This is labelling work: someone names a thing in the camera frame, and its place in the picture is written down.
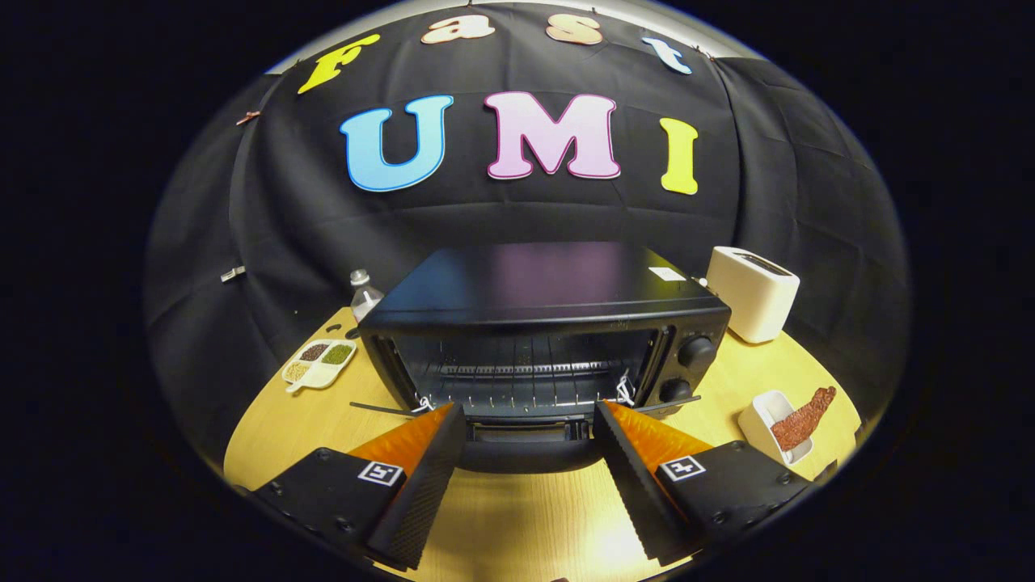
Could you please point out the white rectangular dish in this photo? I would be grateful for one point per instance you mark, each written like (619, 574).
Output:
(760, 416)

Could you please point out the silver cloth clip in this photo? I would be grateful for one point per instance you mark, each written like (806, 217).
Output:
(232, 274)

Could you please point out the white pop-up toaster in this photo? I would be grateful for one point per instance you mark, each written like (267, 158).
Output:
(752, 299)

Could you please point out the reddish brown meat strip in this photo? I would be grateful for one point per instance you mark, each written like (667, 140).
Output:
(796, 424)

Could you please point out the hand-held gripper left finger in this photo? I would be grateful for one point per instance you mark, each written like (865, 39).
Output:
(424, 493)

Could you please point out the black toaster oven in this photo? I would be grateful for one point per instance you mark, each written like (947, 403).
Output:
(550, 275)

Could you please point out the black backdrop cloth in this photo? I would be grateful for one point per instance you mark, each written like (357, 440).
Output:
(517, 210)

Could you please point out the clear plastic water bottle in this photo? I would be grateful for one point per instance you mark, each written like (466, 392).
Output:
(364, 299)

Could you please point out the white divided seasoning dish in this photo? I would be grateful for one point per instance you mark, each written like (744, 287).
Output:
(317, 364)

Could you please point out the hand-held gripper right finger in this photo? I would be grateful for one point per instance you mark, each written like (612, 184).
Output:
(635, 493)

